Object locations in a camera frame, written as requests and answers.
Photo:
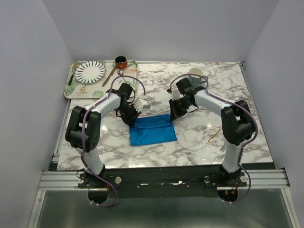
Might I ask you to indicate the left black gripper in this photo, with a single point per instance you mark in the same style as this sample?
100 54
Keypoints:
130 121

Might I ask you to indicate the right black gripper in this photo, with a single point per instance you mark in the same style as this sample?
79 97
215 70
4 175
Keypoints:
175 114

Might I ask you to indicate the blue satin napkin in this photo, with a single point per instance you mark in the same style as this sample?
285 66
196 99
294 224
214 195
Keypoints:
152 130

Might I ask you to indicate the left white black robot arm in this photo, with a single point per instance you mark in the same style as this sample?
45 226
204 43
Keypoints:
84 126

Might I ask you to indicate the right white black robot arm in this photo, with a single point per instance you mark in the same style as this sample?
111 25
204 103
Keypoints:
239 127

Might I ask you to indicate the grey blue mug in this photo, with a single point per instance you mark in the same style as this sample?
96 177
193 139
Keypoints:
195 78

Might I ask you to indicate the gold spoon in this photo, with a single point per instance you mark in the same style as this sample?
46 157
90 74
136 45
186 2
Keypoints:
214 135

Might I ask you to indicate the silver spoon on tray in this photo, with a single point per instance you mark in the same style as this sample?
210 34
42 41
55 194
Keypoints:
120 72

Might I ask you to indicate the brown ceramic pot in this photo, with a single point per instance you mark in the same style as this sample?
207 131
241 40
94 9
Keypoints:
121 62

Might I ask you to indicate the striped white blue plate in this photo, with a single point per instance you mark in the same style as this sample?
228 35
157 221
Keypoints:
89 72

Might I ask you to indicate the silver utensil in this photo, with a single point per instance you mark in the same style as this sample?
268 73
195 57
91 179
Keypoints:
223 148

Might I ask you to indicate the floral serving tray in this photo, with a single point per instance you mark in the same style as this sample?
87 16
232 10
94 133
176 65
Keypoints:
81 91

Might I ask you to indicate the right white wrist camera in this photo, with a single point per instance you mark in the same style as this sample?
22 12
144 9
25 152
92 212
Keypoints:
175 94

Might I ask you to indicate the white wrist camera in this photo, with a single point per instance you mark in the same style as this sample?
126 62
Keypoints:
141 104
175 94

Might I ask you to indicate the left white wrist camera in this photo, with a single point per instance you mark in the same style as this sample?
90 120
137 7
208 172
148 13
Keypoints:
141 104

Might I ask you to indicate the wooden handled knife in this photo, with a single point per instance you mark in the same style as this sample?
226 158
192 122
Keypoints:
109 76

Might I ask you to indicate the dark green handled utensil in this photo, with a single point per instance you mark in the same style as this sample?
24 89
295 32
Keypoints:
71 78

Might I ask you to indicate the aluminium frame rail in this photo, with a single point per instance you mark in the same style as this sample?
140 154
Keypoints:
163 177

